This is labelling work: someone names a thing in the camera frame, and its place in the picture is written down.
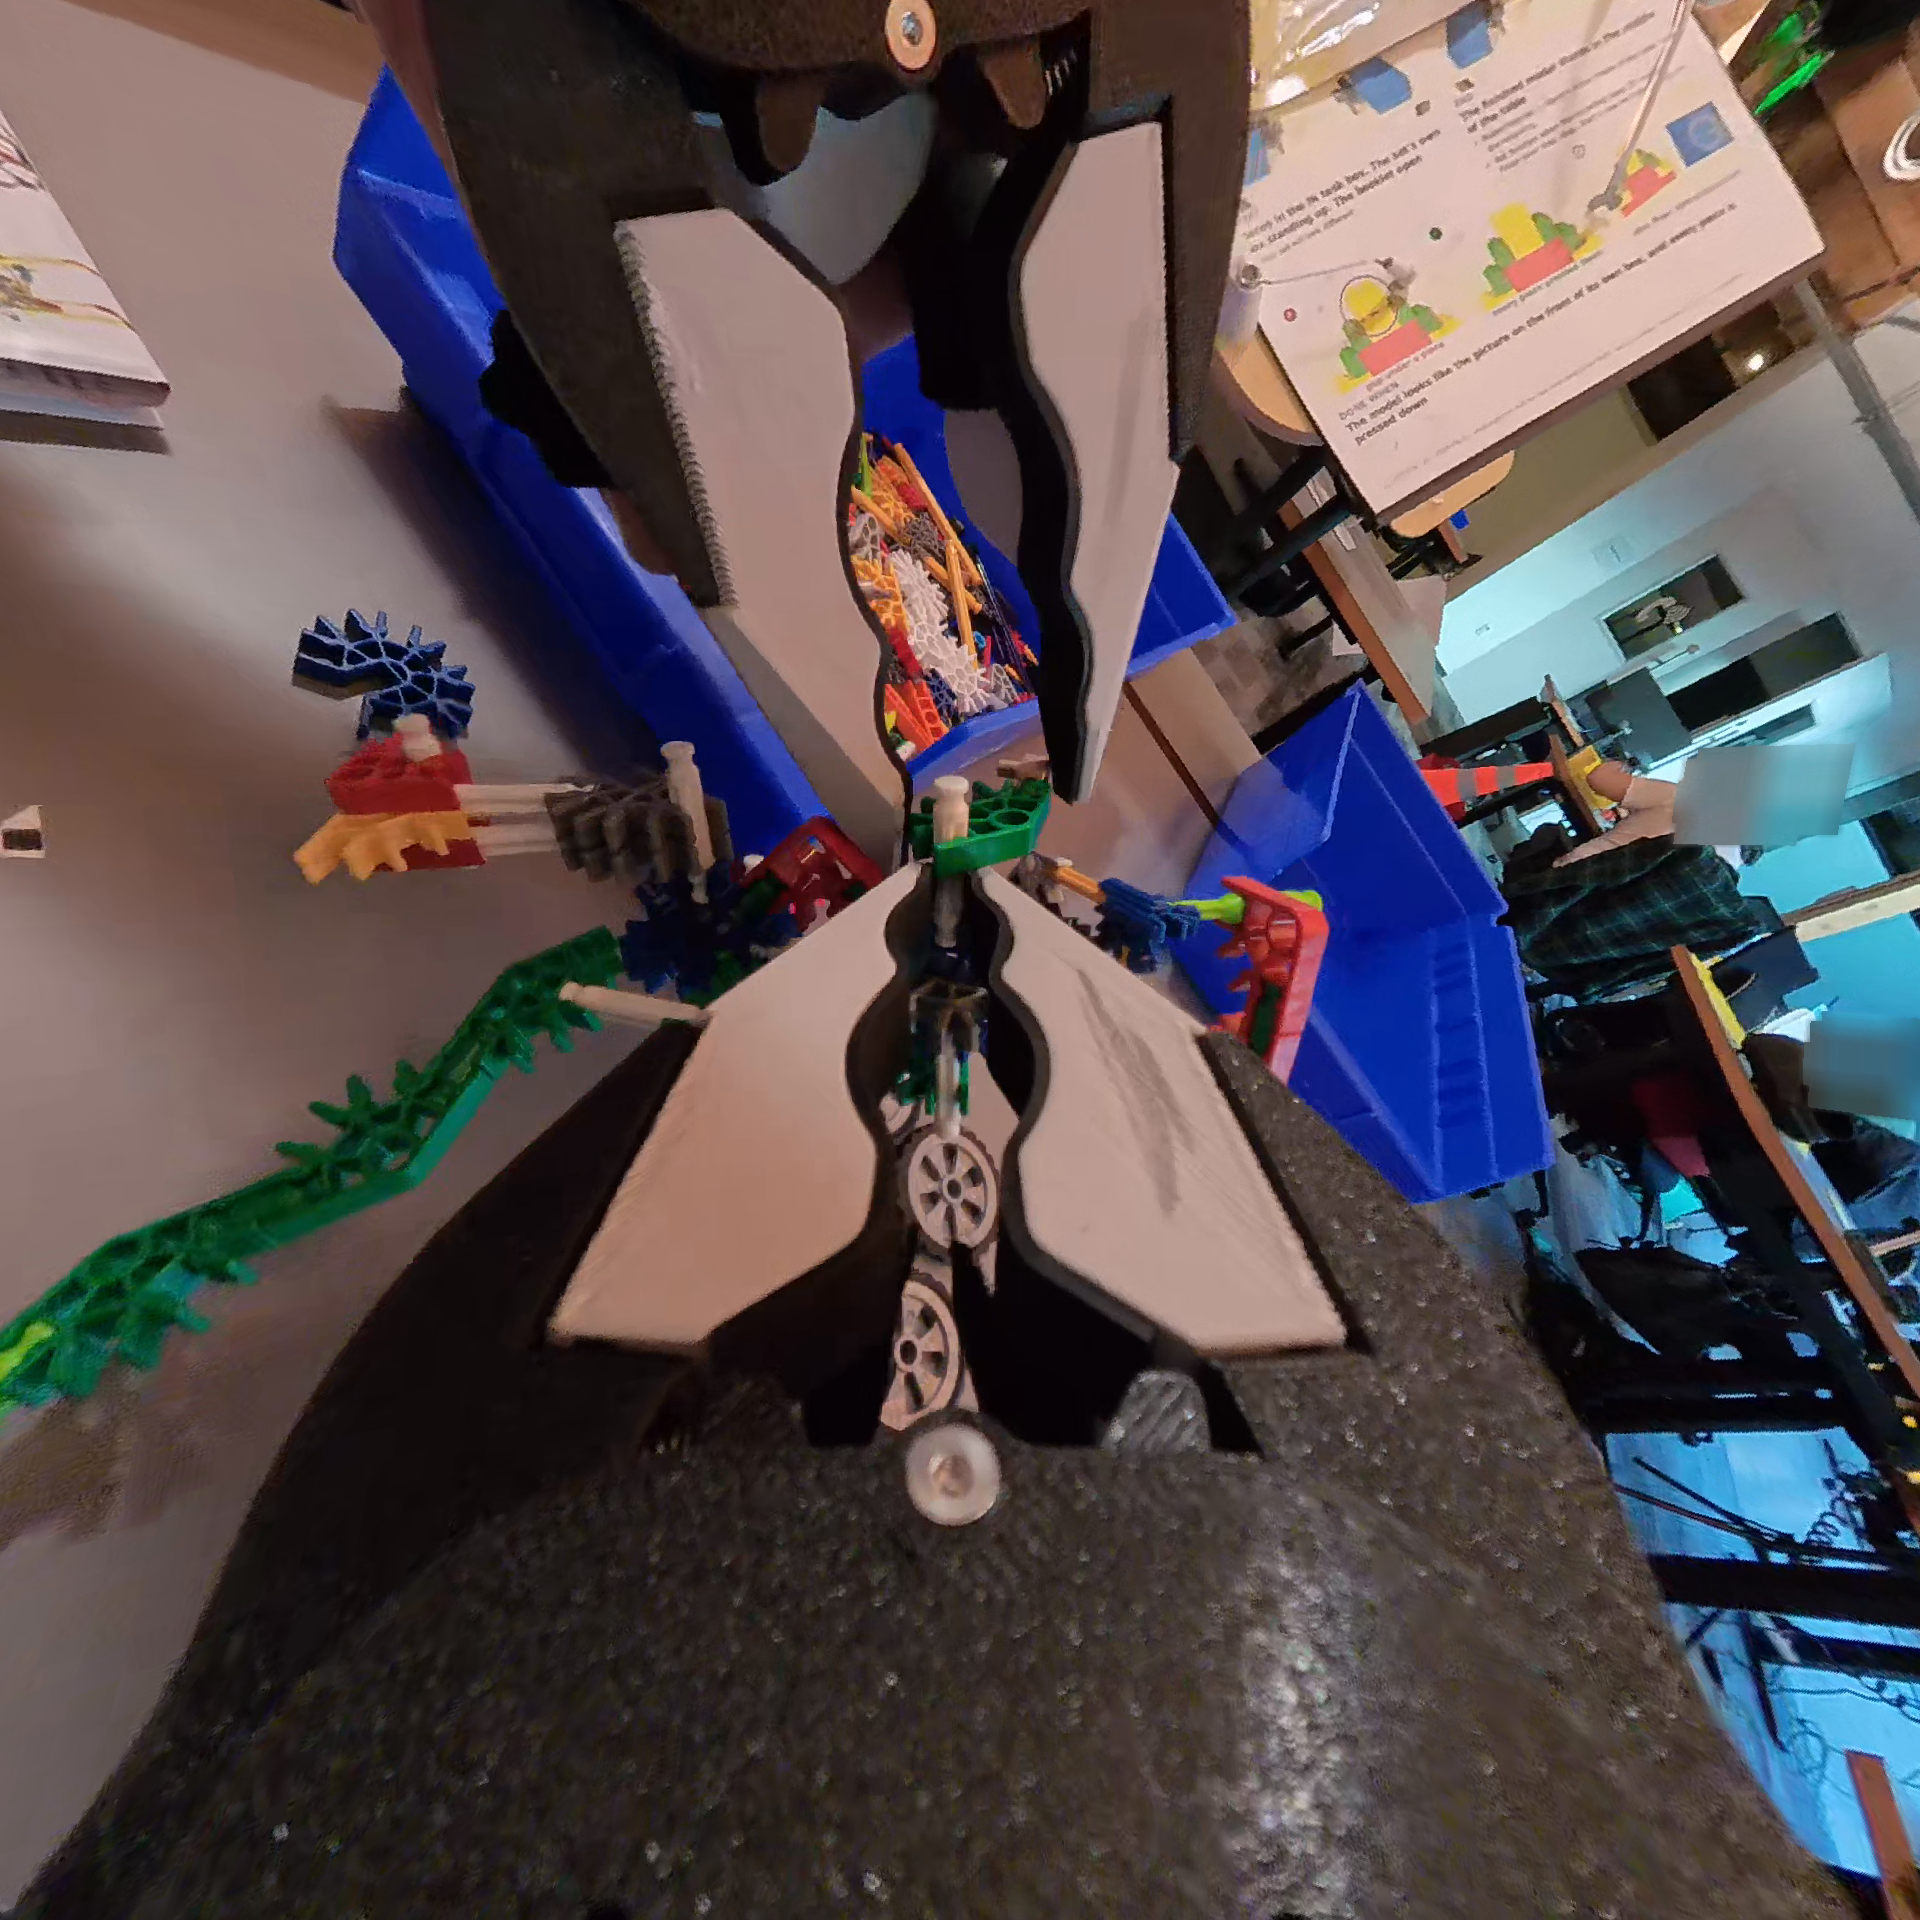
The tiny white toy bit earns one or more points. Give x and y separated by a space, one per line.
18 828

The blue plastic bin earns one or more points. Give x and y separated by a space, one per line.
1381 960
540 510

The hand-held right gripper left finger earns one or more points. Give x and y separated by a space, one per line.
720 1201

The printed toy model leaflet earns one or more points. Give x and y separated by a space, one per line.
60 286

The red rod toy assembly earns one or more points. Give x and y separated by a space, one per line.
989 826

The pile of colourful toy pieces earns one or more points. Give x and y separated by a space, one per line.
938 586

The blue snowflake toy connector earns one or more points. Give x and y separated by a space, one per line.
385 668

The green leafy toy piece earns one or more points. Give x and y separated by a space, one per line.
332 1171

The grey toy wheel black tire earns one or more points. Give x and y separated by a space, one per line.
923 1352
950 1182

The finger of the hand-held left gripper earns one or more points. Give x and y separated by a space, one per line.
750 421
1112 390

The building instruction sheet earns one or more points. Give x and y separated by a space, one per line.
1532 210

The orange traffic cone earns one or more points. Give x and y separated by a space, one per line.
1499 784

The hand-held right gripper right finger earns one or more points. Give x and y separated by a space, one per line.
1186 1201

